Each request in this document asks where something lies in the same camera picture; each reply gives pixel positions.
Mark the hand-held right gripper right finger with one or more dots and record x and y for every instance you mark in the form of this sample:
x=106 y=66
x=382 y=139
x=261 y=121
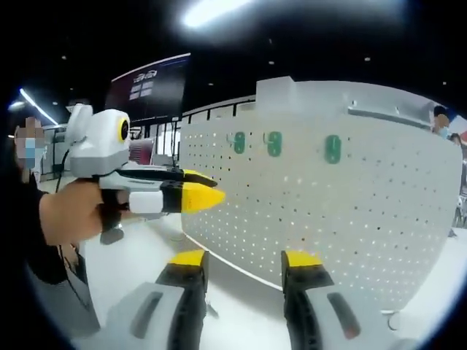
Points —
x=306 y=291

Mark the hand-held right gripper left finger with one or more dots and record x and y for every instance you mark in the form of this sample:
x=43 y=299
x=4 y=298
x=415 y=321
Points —
x=186 y=291

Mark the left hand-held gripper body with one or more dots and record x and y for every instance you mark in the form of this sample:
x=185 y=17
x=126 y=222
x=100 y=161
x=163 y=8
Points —
x=98 y=146

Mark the white perforated mounting plate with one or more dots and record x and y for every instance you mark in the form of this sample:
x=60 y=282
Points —
x=328 y=211

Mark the person's left hand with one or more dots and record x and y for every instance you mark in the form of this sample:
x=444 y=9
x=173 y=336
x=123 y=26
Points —
x=71 y=215

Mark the long ceiling strip light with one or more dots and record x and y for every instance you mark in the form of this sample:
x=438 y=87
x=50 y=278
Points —
x=36 y=105

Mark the white rectangular box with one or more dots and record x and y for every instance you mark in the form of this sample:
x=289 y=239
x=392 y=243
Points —
x=275 y=93

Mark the large dark wall screen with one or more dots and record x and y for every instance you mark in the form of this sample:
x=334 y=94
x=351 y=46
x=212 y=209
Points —
x=153 y=91

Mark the grey metal bracket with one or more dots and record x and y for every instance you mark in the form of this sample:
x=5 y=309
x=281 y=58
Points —
x=390 y=113

